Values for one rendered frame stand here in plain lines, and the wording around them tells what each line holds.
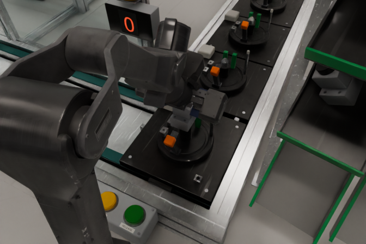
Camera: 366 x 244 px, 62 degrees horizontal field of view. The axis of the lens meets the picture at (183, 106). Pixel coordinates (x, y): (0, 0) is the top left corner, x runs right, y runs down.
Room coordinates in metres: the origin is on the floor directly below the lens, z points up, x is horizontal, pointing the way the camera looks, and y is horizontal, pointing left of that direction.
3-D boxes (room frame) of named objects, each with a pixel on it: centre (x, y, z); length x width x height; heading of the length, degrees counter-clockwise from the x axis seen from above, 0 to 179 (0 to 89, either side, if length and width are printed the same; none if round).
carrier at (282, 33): (0.90, -0.23, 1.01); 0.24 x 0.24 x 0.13; 63
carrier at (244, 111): (0.68, -0.12, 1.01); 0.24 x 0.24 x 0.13; 63
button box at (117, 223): (0.30, 0.17, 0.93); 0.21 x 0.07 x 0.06; 63
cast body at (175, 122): (0.46, -0.01, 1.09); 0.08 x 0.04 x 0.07; 153
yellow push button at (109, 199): (0.30, 0.17, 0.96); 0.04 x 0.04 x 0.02
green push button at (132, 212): (0.27, 0.11, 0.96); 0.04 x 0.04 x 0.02
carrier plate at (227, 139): (0.45, 0.00, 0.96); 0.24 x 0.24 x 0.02; 63
